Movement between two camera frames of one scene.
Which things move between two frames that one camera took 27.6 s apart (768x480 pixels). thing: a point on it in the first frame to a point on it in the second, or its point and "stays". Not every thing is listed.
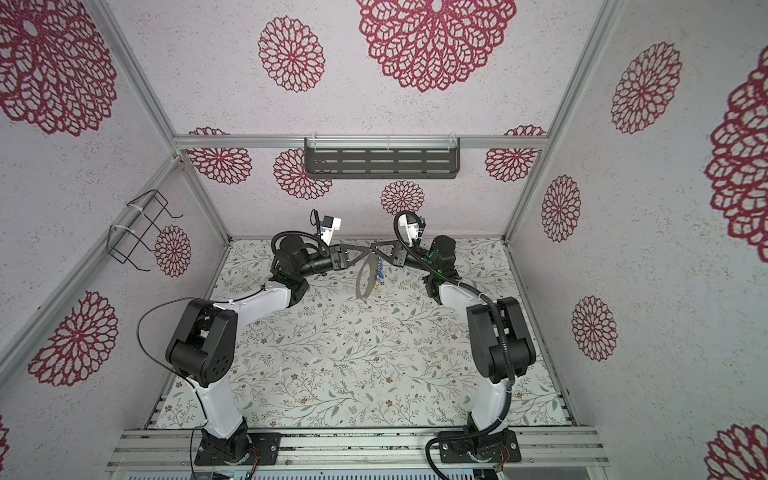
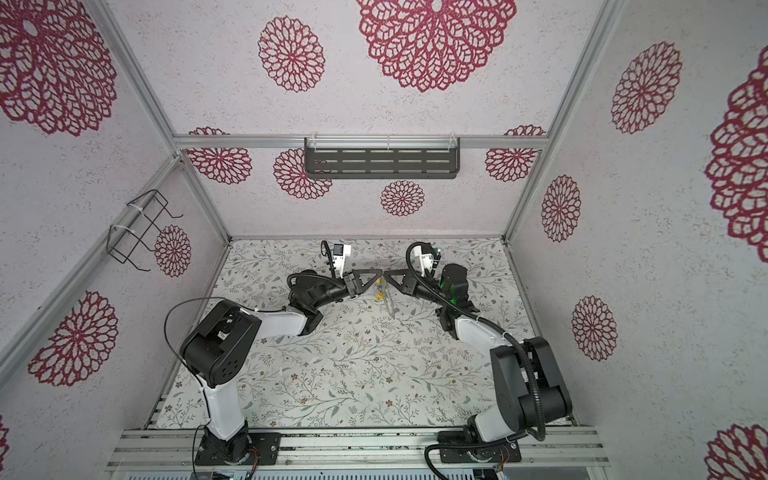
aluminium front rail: [175, 450] stays
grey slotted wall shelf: [382, 158] stays
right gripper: [399, 249] to [410, 283]
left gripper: [336, 249] to [354, 276]
